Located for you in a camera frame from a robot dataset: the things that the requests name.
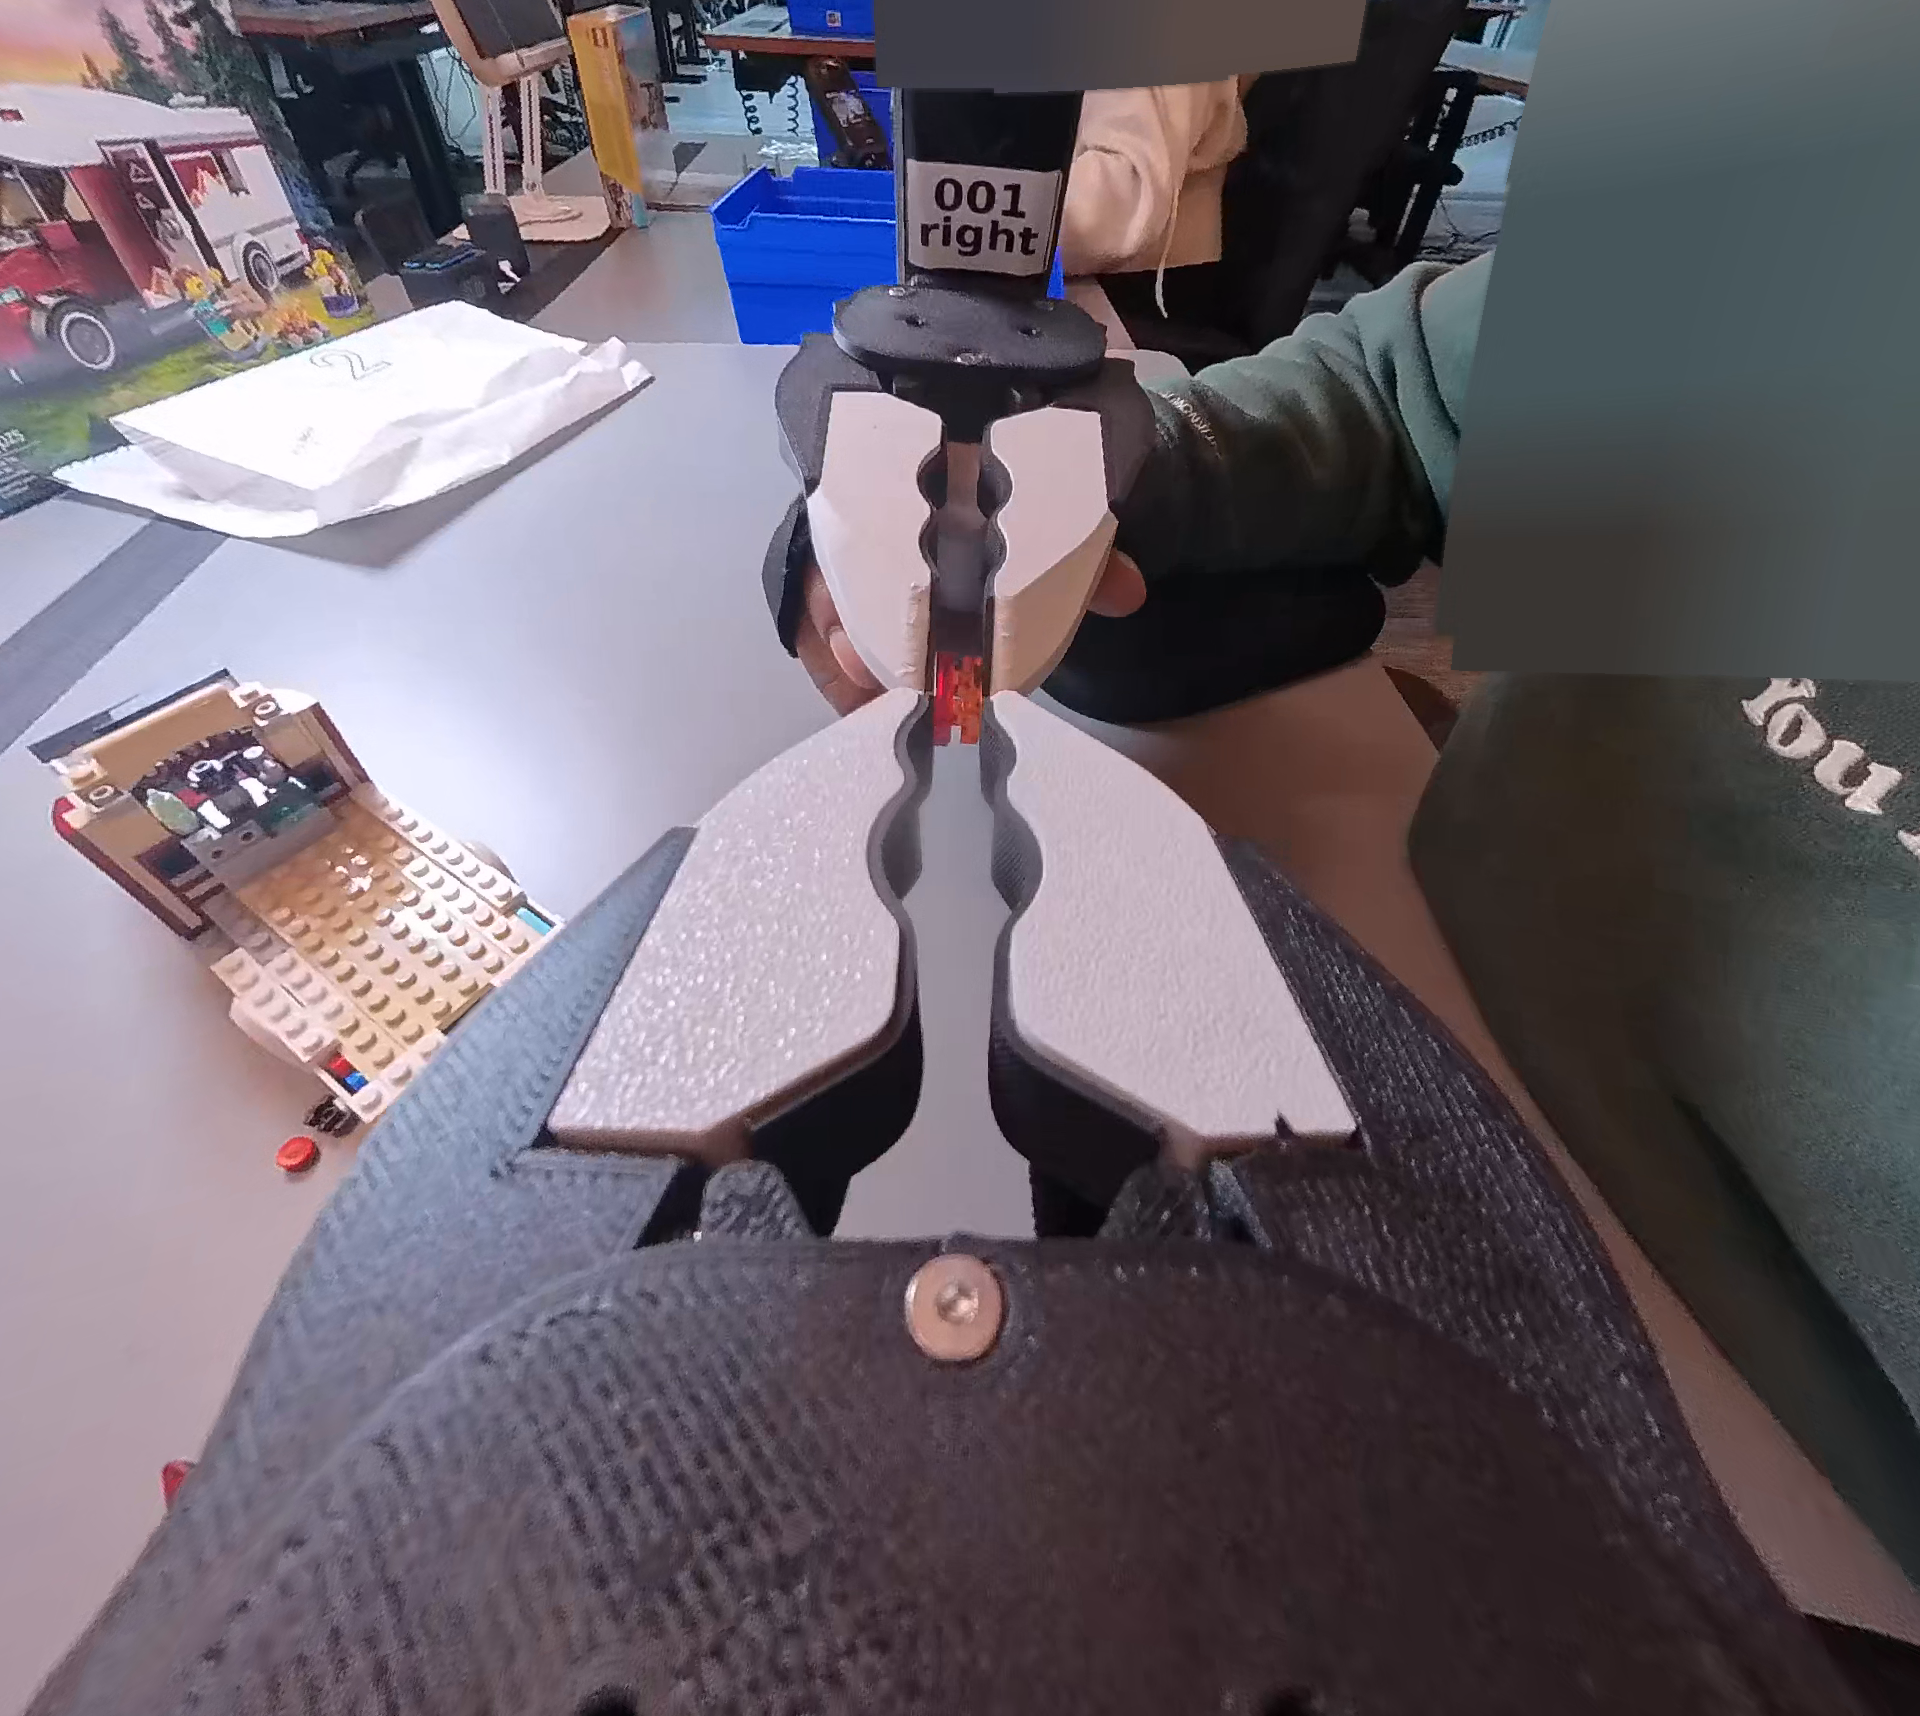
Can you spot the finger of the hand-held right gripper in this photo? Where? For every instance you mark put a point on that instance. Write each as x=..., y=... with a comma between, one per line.
x=863, y=516
x=1059, y=516

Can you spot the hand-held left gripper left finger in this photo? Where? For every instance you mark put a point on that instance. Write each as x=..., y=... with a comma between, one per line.
x=752, y=967

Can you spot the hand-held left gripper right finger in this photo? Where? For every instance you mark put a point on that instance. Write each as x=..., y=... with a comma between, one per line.
x=1172, y=982

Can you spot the transparent red tile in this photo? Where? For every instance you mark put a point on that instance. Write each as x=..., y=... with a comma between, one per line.
x=957, y=695

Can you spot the red tan brick toy truck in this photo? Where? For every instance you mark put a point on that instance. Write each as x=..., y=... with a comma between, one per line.
x=358, y=922

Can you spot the dark red tile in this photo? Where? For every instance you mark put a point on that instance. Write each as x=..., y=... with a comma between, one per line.
x=176, y=1480

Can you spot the person's right forearm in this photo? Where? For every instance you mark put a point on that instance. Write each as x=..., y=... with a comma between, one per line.
x=1304, y=440

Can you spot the grey desk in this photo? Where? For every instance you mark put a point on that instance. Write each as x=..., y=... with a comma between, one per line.
x=523, y=636

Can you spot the person's right hand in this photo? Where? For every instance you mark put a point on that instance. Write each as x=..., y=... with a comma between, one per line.
x=840, y=657

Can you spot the blue plastic bin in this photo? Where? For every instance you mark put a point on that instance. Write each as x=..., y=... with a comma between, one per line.
x=795, y=246

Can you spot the yellow tall box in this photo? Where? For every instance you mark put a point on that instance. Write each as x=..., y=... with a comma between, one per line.
x=608, y=96

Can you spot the black office chair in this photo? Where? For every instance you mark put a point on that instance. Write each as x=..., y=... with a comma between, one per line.
x=1350, y=96

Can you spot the black small brick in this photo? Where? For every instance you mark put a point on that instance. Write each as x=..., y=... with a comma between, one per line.
x=329, y=1114

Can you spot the white paper bag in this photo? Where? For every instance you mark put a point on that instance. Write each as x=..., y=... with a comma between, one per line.
x=376, y=410

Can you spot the pale wooden board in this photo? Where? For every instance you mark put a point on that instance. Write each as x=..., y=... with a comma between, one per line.
x=505, y=70

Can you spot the blue toy set box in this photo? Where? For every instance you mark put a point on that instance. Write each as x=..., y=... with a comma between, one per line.
x=121, y=169

